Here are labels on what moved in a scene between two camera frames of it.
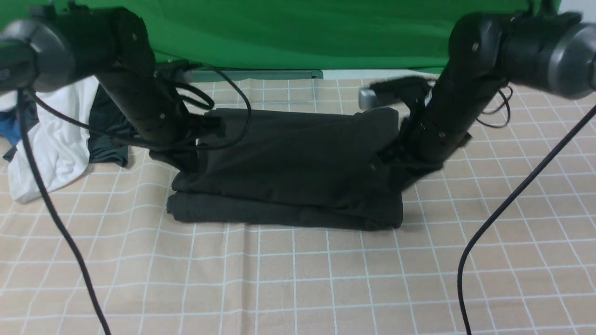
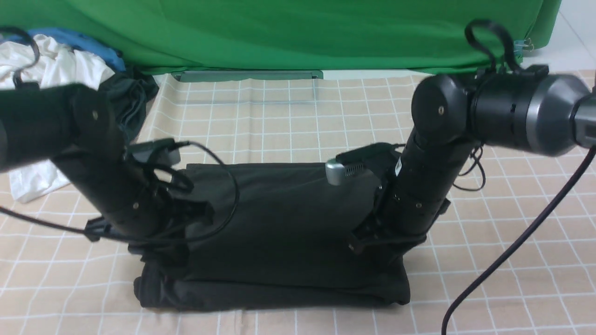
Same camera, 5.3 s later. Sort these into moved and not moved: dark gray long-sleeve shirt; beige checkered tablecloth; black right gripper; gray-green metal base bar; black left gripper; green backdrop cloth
Moved: black left gripper; dark gray long-sleeve shirt; black right gripper
Not moved: green backdrop cloth; beige checkered tablecloth; gray-green metal base bar
